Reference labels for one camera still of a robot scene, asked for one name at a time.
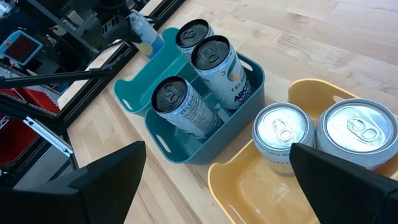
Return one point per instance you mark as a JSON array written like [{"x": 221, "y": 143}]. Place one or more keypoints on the red crate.
[{"x": 15, "y": 140}]

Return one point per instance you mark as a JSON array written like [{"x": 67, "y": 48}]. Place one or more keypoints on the light teal plastic bin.
[{"x": 146, "y": 84}]

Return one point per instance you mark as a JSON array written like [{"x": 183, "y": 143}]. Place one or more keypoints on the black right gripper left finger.
[{"x": 87, "y": 199}]

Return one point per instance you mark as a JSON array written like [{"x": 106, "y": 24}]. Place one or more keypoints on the yellow plastic bin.
[{"x": 258, "y": 193}]

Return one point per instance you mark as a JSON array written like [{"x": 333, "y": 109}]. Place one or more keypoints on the dark blue-teal plastic bin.
[{"x": 199, "y": 152}]

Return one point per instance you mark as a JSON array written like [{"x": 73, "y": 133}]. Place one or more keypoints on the white and blue Spindrift can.
[
  {"x": 357, "y": 127},
  {"x": 150, "y": 40}
]

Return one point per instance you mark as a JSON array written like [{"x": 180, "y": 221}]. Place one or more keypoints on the silver Celsius can black lid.
[
  {"x": 183, "y": 105},
  {"x": 220, "y": 68},
  {"x": 192, "y": 34}
]

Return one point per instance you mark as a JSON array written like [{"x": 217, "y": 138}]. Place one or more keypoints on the silver aluminium extrusion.
[{"x": 49, "y": 137}]

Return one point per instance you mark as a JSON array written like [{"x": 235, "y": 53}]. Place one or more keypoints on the silver cans pair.
[{"x": 280, "y": 130}]

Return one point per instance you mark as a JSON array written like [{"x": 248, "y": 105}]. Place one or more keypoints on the black metal table frame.
[{"x": 76, "y": 107}]

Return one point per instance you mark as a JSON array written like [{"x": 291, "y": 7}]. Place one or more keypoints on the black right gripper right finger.
[{"x": 348, "y": 196}]

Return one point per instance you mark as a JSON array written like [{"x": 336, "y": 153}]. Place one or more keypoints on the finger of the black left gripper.
[{"x": 130, "y": 31}]

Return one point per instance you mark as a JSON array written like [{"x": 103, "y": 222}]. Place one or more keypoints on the blue-cased tablet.
[{"x": 18, "y": 48}]

